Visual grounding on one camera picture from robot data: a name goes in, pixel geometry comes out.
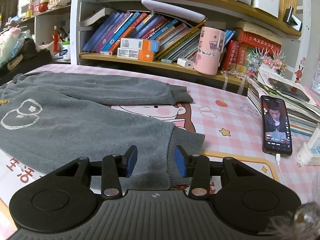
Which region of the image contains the grey sweatshirt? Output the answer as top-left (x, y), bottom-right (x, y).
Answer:
top-left (1, 72), bottom-right (205, 190)

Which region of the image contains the red dictionary book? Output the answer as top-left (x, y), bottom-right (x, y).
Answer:
top-left (234, 28), bottom-right (281, 54)

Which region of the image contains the orange white box upper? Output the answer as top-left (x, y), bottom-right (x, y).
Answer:
top-left (120, 38), bottom-right (160, 52)

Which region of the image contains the orange white box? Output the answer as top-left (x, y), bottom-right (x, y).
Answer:
top-left (117, 48), bottom-right (155, 62)
top-left (120, 38), bottom-right (160, 52)

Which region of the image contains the pink sticker tumbler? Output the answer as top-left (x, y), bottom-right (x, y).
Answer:
top-left (194, 27), bottom-right (225, 75)

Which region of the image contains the red figurine bottle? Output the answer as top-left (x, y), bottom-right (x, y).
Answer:
top-left (53, 25), bottom-right (60, 54)

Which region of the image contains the white flat desk lamp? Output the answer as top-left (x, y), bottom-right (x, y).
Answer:
top-left (141, 0), bottom-right (206, 23)

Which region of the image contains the stack of papers and magazines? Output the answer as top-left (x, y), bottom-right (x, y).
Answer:
top-left (247, 64), bottom-right (319, 136)

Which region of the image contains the white charging cable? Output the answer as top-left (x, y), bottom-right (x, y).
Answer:
top-left (274, 153), bottom-right (288, 188)

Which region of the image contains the white plush toy bundle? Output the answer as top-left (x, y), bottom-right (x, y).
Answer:
top-left (0, 27), bottom-right (31, 67)

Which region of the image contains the white green lid jar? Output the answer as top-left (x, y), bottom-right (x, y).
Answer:
top-left (62, 41), bottom-right (71, 61)

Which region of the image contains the white wooden bookshelf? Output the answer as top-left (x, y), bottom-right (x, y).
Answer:
top-left (15, 0), bottom-right (308, 91)

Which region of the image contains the colourful bead flower bunch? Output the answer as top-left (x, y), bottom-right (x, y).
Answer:
top-left (246, 48), bottom-right (287, 77)

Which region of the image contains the pink cartoon table mat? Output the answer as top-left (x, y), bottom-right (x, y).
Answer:
top-left (1, 64), bottom-right (319, 239)

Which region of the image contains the black smartphone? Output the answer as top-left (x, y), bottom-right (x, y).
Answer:
top-left (260, 95), bottom-right (292, 157)

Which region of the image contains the white charger block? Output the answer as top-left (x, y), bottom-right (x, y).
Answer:
top-left (177, 58), bottom-right (194, 69)

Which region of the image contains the orange white box lower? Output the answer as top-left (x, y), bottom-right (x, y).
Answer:
top-left (117, 48), bottom-right (155, 62)

